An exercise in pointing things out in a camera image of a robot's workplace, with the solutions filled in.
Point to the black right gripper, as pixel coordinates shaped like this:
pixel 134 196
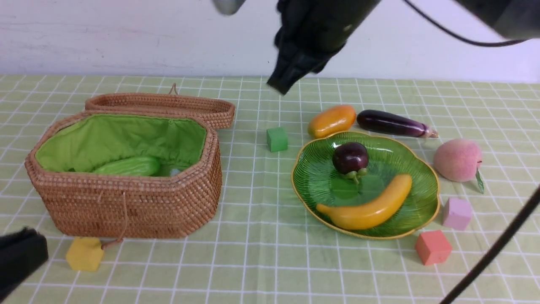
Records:
pixel 311 33

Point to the orange yellow toy mango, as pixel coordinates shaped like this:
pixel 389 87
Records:
pixel 335 119

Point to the purple toy eggplant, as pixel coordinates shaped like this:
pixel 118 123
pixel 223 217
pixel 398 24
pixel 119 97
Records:
pixel 391 124

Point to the dark purple toy mangosteen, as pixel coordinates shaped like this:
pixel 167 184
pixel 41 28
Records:
pixel 351 160

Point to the yellow toy banana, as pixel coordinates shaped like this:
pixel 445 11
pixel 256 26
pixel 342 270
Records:
pixel 373 213

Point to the green toy bitter gourd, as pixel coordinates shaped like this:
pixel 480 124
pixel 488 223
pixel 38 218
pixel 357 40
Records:
pixel 133 166

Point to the pink toy peach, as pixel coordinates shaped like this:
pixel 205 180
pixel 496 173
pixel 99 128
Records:
pixel 459 160

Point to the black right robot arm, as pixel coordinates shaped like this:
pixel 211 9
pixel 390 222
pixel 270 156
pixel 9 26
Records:
pixel 515 20

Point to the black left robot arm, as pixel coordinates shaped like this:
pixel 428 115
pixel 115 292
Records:
pixel 21 254

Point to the green foam cube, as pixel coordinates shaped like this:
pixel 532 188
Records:
pixel 277 139

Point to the wicker basket lid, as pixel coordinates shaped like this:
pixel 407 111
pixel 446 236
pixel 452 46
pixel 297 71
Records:
pixel 216 113

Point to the green leaf-shaped plate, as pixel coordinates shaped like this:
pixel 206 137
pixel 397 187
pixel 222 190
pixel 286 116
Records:
pixel 315 180

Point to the pink foam cube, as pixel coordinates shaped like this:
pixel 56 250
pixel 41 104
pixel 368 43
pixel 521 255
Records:
pixel 457 214

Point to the brown wicker basket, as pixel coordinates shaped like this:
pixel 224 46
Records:
pixel 180 199

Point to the red foam cube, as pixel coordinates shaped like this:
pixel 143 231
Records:
pixel 433 247

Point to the yellow foam cube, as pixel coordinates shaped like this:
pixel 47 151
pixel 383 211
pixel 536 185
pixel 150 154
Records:
pixel 85 254

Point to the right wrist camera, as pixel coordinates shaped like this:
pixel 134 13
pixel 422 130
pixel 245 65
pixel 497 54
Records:
pixel 228 7

